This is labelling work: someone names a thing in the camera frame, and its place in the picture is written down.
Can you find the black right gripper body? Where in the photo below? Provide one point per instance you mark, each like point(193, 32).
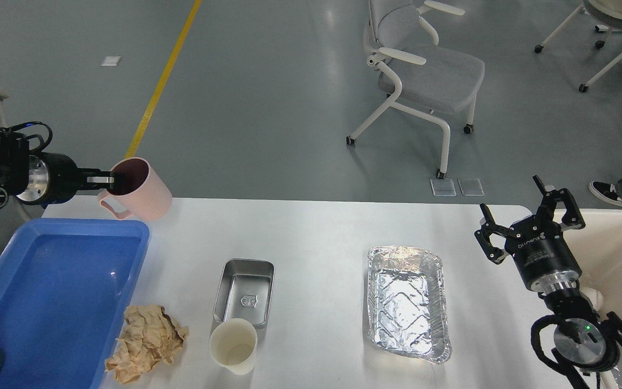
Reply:
point(542, 256)

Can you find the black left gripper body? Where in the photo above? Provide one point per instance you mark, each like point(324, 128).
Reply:
point(53, 178)

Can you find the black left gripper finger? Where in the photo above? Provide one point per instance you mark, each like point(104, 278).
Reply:
point(100, 180)

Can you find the pink ribbed mug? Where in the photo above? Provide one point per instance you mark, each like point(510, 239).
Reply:
point(140, 192)

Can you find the small stainless steel tray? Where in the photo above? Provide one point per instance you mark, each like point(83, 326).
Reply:
point(245, 291)

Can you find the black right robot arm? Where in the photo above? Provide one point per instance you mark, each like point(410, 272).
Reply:
point(572, 340)

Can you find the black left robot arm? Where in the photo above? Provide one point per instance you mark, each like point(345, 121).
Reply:
point(15, 148)

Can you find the right floor outlet plate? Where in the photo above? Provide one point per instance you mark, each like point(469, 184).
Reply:
point(471, 187)

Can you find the floor outlet plate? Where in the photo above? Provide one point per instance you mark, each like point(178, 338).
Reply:
point(471, 187)
point(443, 187)

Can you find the white cup in bin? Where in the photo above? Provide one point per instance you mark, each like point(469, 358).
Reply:
point(594, 297)

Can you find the left floor outlet plate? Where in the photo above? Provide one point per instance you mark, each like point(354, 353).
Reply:
point(443, 187)

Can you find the aluminium foil tray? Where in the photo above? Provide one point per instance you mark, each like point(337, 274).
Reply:
point(406, 304)

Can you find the white paper scrap on floor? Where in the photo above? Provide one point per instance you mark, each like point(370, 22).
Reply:
point(111, 60)

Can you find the blue plastic tray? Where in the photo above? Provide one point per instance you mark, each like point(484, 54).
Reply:
point(64, 285)

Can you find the crumpled brown paper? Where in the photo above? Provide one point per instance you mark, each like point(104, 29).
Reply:
point(149, 336)

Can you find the grey white office chair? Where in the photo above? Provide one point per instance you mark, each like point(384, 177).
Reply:
point(419, 76)

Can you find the cream paper cup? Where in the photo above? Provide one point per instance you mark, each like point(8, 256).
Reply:
point(233, 345)

